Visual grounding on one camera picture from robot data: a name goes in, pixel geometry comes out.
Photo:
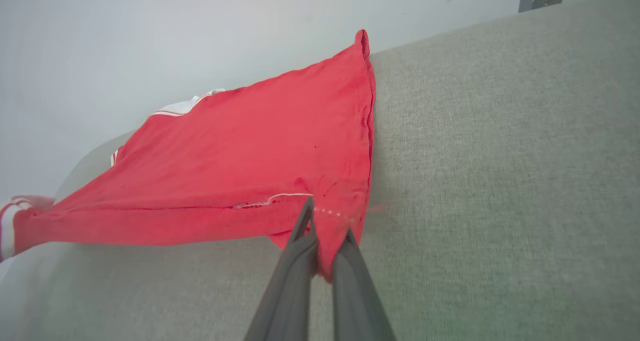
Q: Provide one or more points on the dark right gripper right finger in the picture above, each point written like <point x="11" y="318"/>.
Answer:
<point x="357" y="296"/>

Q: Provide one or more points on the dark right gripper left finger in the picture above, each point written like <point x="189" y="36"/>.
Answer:
<point x="292" y="291"/>

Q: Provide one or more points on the red white-striped shorts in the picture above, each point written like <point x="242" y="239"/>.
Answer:
<point x="250" y="146"/>

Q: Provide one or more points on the grey fabric sofa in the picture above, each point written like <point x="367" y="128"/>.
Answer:
<point x="500" y="181"/>

